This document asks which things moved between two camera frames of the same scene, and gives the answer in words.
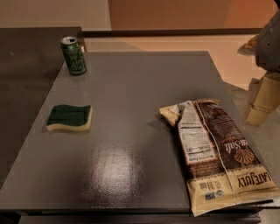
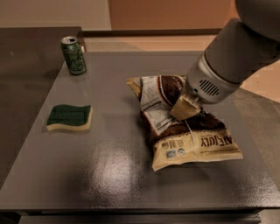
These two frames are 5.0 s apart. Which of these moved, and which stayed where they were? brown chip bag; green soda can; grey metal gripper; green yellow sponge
Moved: brown chip bag; grey metal gripper
Stayed: green yellow sponge; green soda can
